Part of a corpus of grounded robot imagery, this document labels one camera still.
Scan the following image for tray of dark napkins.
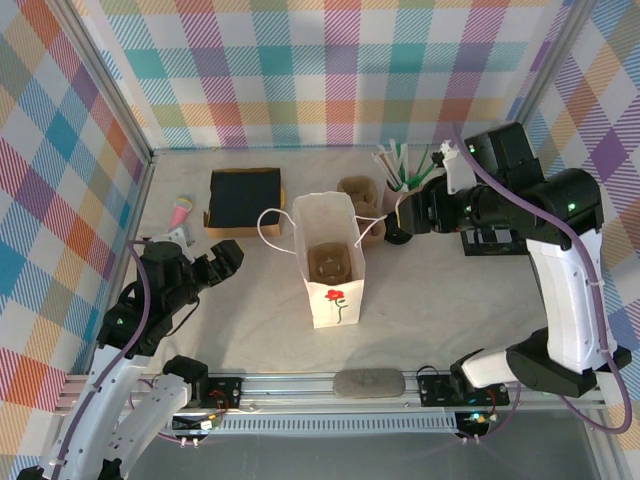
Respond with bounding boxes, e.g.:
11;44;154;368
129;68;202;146
208;169;282;230

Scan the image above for white paper bag flower print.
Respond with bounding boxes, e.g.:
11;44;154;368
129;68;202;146
257;192;389;330

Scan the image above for flat cardboard napkin box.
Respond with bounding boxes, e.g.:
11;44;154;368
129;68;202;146
202;167;287;240

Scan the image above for stacked black cup lids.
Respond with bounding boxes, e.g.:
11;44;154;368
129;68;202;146
383;219;417;247

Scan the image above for pink straw holder cup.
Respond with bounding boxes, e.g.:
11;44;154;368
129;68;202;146
383;179;409;209

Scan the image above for pink toy microphone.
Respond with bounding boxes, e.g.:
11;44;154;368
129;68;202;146
169;196;196;231

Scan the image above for small connector circuit board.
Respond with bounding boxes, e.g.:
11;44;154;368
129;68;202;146
172;412;225;434
457;409;501;436

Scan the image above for grey oval stone pad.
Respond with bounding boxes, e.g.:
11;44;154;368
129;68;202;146
332;368;406;400

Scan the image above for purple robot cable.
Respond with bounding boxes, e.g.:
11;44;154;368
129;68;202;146
449;122;634;446
49;239;231;480

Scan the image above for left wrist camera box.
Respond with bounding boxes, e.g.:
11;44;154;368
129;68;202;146
152;227;196;254

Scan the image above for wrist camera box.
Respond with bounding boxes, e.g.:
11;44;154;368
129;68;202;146
152;227;196;254
438;141;476;194

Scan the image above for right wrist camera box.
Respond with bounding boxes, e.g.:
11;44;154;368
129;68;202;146
438;141;476;194

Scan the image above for aluminium side rail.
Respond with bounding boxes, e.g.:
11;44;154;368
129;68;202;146
91;149;157;375

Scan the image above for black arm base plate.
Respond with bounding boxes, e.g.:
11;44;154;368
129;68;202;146
199;375;244;410
417;373;511;407

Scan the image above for aluminium frame post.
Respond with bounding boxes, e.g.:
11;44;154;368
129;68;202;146
48;0;155;166
501;0;594;151

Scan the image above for aluminium frame rail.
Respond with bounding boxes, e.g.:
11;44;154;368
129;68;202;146
55;370;607;417

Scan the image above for grey slotted cable duct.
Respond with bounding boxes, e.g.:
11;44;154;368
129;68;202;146
78;417;460;434

